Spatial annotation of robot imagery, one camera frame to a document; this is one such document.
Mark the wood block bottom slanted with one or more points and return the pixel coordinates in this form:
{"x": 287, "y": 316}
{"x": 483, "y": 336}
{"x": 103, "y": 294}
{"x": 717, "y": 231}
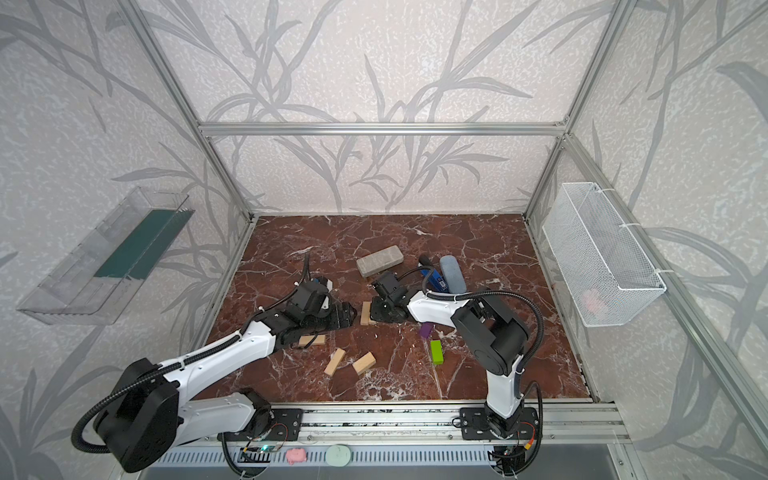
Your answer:
{"x": 334, "y": 362}

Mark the clear plastic wall bin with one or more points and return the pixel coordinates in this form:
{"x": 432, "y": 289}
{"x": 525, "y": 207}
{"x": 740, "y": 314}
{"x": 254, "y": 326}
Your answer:
{"x": 95, "y": 282}

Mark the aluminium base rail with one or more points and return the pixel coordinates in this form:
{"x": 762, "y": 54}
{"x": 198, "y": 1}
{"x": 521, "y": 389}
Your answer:
{"x": 566, "y": 422}

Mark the blue-grey oval case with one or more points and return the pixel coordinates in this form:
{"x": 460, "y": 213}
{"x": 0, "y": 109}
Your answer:
{"x": 452, "y": 274}

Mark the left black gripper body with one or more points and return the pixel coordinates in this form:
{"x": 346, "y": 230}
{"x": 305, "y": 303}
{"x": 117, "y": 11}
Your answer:
{"x": 334, "y": 313}

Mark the purple block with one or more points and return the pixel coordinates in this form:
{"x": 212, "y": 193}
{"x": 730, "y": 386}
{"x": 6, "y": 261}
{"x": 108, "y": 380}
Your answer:
{"x": 425, "y": 330}

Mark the aluminium frame crossbar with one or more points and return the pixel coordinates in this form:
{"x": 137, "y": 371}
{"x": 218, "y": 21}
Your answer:
{"x": 217, "y": 129}

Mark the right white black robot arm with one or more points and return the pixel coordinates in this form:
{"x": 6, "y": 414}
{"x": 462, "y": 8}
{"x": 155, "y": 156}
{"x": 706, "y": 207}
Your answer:
{"x": 502, "y": 329}

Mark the green block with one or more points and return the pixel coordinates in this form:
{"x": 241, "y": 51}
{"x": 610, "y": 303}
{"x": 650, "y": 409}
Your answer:
{"x": 436, "y": 352}

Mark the pink object in basket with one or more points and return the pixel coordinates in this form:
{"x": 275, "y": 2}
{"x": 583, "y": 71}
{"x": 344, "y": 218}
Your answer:
{"x": 594, "y": 303}

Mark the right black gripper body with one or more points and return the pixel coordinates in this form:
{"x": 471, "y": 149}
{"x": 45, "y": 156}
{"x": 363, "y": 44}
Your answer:
{"x": 383, "y": 308}

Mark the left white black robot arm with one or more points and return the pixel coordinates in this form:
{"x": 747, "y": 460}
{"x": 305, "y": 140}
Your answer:
{"x": 154, "y": 407}

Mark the blue stapler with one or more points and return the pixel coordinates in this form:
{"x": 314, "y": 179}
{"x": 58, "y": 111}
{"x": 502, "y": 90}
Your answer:
{"x": 430, "y": 272}

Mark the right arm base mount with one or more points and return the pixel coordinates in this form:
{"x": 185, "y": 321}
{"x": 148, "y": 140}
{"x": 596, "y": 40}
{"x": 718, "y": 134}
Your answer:
{"x": 480, "y": 423}

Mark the white wire mesh basket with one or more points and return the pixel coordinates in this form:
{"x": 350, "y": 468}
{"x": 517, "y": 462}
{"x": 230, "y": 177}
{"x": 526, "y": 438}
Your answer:
{"x": 595, "y": 249}

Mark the grey stone brick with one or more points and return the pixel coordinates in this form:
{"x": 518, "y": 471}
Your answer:
{"x": 379, "y": 261}

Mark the pale green round disc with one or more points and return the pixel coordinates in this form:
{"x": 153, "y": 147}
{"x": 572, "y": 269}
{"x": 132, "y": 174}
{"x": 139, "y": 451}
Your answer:
{"x": 338, "y": 455}

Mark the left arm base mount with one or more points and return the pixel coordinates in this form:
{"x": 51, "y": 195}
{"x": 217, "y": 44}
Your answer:
{"x": 276, "y": 425}

